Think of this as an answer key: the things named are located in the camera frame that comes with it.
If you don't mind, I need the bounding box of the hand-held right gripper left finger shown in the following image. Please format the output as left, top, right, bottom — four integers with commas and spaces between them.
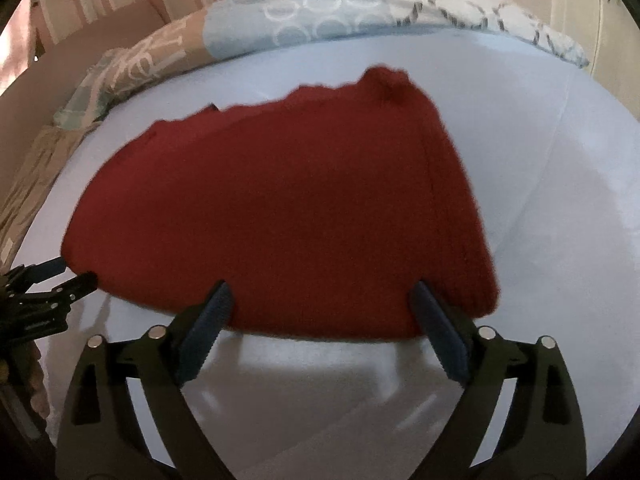
54, 279, 237, 480

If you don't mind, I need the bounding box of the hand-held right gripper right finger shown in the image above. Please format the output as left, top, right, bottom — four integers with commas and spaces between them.
408, 280, 587, 480

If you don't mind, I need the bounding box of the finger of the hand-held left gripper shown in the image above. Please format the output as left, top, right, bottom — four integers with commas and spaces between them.
49, 271, 99, 305
9, 257, 68, 287

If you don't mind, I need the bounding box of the red knit sweater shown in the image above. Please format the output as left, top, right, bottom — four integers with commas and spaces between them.
60, 65, 502, 343

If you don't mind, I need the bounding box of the tan folded cloth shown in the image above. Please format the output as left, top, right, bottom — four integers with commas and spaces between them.
0, 124, 87, 267

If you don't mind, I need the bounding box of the plaid pastel pillow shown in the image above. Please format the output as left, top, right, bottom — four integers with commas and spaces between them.
52, 50, 132, 132

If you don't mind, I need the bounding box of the light blue bed sheet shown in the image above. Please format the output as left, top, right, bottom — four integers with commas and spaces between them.
30, 27, 640, 480

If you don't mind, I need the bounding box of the pink padded headboard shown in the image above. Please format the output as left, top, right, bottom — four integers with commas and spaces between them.
0, 0, 167, 133

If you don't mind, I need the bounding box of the patterned long pillow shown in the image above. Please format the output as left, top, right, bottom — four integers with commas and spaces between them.
82, 0, 592, 111

